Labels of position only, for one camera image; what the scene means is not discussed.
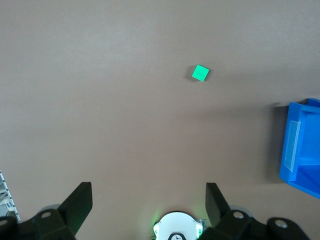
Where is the green cube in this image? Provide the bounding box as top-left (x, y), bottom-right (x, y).
top-left (190, 64), bottom-right (210, 83)

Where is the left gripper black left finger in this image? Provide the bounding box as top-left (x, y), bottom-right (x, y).
top-left (0, 181), bottom-right (94, 240)

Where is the blue plastic storage bin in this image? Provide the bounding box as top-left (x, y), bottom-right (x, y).
top-left (278, 98), bottom-right (320, 200)

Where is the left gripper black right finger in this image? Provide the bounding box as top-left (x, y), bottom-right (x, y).
top-left (199, 182), bottom-right (311, 240)

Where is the grey aluminium table frame rail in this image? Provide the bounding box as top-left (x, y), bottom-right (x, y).
top-left (0, 169), bottom-right (21, 225)

